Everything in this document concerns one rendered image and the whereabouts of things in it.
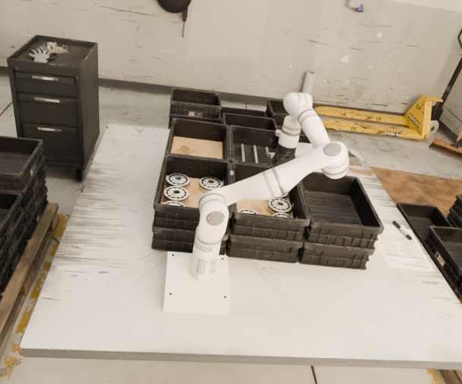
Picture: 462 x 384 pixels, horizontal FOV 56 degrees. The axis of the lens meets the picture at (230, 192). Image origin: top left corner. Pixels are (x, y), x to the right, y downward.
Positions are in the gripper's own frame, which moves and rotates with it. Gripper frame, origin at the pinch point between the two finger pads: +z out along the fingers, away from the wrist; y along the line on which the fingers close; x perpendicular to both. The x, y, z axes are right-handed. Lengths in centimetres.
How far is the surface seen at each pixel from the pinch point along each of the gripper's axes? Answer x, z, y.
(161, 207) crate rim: -21, 9, -45
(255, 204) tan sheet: 2.1, 17.9, -6.9
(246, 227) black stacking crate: -20.0, 13.8, -12.2
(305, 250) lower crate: -18.7, 22.7, 13.6
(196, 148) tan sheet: 47, 18, -35
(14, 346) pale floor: -20, 101, -110
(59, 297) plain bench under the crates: -49, 31, -74
